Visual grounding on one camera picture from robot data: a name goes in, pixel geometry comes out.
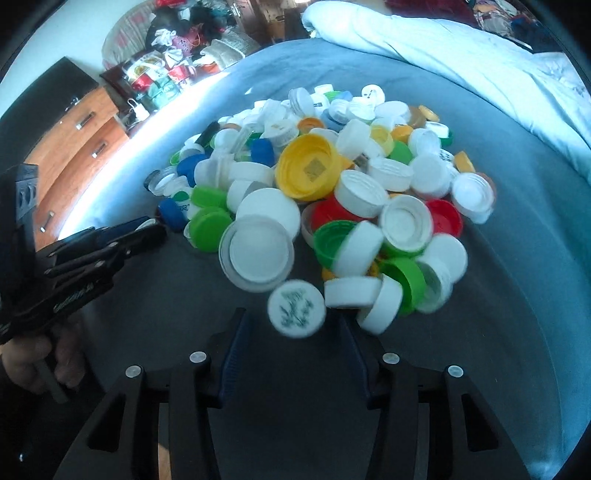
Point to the blue bed blanket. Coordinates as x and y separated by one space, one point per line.
508 300

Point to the pile of plastic bottle caps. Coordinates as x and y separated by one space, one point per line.
360 194

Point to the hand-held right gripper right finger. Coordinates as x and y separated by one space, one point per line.
355 355

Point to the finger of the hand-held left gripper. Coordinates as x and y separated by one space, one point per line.
101 235
138 242

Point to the dark red cloth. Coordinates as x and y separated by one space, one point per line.
429 9

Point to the pile of household clutter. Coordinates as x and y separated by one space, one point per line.
171 60

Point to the light blue duvet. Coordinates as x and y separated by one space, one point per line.
461 60

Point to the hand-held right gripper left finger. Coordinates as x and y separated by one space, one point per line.
235 350

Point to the pile of clothes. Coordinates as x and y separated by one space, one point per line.
517 18

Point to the white bottle cap green print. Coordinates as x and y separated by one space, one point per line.
298 309

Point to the wooden chest of drawers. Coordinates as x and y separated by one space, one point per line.
69 152

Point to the wooden cabinet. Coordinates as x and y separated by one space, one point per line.
272 18

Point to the person's left hand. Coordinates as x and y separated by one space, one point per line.
23 364

